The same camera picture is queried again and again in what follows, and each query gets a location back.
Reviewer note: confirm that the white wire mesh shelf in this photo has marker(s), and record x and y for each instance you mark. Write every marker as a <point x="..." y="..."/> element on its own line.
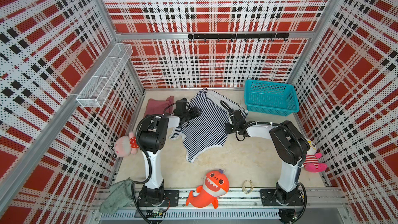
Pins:
<point x="106" y="74"/>

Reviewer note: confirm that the maroon tank top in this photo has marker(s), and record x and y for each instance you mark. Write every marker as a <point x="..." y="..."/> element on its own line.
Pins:
<point x="158" y="106"/>

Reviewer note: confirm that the pink plush toy red dress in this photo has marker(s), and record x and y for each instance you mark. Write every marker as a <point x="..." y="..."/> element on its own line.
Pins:
<point x="125" y="146"/>

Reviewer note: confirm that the striped black white tank top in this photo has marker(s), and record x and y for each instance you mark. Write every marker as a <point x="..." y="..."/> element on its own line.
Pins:
<point x="209" y="129"/>

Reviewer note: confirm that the white plush toy yellow glasses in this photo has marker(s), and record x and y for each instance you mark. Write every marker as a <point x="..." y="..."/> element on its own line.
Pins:
<point x="312" y="163"/>

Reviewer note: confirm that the teal plastic basket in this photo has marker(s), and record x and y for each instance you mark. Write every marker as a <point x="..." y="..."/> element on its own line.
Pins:
<point x="270" y="98"/>

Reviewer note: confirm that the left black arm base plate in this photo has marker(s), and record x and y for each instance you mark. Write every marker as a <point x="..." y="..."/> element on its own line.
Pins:
<point x="152" y="198"/>

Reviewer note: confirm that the aluminium front rail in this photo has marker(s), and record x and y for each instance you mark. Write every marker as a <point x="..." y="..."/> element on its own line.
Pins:
<point x="322" y="205"/>

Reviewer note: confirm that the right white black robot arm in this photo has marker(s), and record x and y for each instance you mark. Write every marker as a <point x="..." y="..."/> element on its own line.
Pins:
<point x="290" y="144"/>

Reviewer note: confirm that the black wall hook rail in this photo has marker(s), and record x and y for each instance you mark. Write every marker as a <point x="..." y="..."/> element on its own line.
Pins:
<point x="270" y="36"/>

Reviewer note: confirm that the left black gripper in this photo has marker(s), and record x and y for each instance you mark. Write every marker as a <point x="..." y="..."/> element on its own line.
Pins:
<point x="195" y="112"/>

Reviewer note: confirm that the green cloth rag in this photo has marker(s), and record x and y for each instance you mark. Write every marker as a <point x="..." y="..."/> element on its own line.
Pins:
<point x="120" y="196"/>

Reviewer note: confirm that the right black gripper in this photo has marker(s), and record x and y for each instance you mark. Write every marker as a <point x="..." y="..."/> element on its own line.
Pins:
<point x="227" y="128"/>

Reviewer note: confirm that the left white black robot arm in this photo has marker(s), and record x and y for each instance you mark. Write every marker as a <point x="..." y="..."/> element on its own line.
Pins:
<point x="151" y="134"/>

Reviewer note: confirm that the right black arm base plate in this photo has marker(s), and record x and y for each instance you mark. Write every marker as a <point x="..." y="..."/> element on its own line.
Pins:
<point x="278" y="197"/>

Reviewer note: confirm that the red shark plush toy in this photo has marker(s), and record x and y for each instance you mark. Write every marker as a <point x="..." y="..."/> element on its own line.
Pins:
<point x="215" y="184"/>

